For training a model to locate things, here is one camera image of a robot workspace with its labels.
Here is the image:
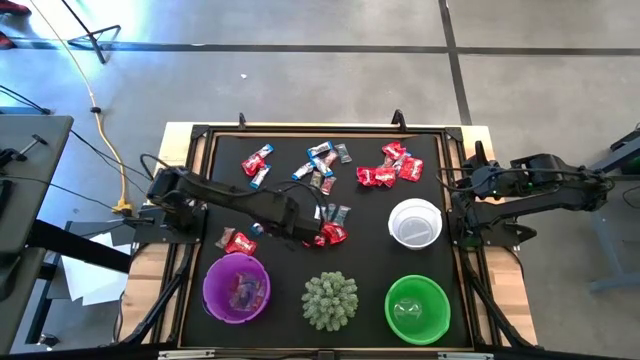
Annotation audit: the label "green plastic bucket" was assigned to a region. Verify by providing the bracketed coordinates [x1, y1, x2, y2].
[383, 273, 452, 346]

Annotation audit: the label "black floor cable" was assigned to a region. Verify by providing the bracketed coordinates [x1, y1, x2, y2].
[0, 83, 54, 116]

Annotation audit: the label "white plastic bucket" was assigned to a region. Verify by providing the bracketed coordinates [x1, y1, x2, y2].
[387, 197, 444, 250]

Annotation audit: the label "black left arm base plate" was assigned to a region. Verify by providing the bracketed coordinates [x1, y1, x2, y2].
[133, 207, 207, 246]

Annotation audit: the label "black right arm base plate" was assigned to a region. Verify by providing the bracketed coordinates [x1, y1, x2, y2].
[447, 207, 539, 249]

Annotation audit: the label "yellow extension cable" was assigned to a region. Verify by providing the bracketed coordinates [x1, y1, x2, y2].
[27, 0, 135, 217]

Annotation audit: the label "purple plastic bucket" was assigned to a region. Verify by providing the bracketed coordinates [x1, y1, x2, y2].
[202, 252, 272, 325]

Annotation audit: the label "grey desk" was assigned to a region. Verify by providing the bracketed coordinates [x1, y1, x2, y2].
[0, 114, 75, 256]

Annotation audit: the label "black desk beam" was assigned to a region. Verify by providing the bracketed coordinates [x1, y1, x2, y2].
[27, 219, 134, 274]

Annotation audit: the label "grey metal table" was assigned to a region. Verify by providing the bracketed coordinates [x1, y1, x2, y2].
[579, 127, 640, 294]

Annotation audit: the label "black table mat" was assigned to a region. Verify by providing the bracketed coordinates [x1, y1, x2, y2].
[180, 133, 474, 350]

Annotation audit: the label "white paper sheets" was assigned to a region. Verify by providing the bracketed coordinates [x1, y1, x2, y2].
[59, 232, 134, 307]

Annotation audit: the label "silver metal bracket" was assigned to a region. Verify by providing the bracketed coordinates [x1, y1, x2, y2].
[437, 351, 495, 360]
[158, 349, 216, 360]

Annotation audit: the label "black floor stand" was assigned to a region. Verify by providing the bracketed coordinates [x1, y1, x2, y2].
[59, 0, 123, 65]

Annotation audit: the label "black desk clamp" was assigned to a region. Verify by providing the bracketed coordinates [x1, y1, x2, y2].
[0, 133, 50, 169]

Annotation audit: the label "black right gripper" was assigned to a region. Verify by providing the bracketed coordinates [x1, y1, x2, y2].
[462, 140, 506, 197]

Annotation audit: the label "potted green succulent plant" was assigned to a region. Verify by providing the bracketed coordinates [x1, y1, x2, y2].
[300, 270, 360, 333]

